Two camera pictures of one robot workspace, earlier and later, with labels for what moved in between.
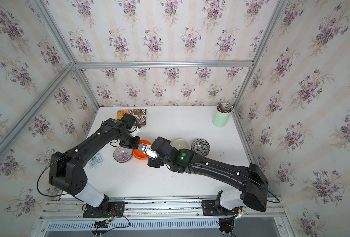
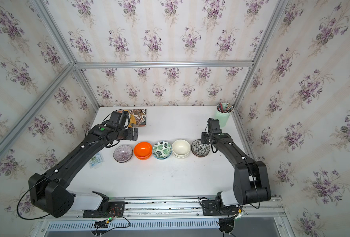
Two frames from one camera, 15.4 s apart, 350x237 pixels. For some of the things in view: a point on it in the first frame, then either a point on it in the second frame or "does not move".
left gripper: (135, 146) → (131, 137)
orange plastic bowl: (139, 154) does not move
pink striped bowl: (121, 154) does not move
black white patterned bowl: (200, 146) does not move
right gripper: (153, 163) → (203, 138)
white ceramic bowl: (180, 144) does not move
